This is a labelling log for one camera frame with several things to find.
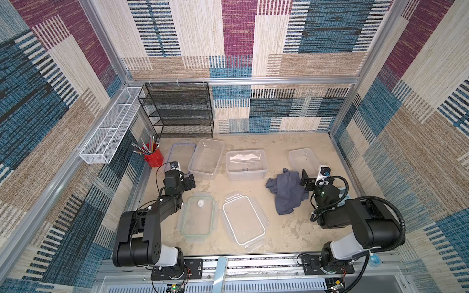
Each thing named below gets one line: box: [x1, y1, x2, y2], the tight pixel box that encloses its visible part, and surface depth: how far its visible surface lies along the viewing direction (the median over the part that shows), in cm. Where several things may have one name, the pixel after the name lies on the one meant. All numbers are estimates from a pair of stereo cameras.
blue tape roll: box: [367, 253, 382, 267], surface depth 76 cm
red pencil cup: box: [143, 147, 165, 168], surface depth 107 cm
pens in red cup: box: [131, 134, 160, 155], surface depth 103 cm
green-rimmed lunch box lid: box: [177, 191, 218, 243], surface depth 88 cm
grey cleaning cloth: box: [265, 167, 310, 216], surface depth 92 cm
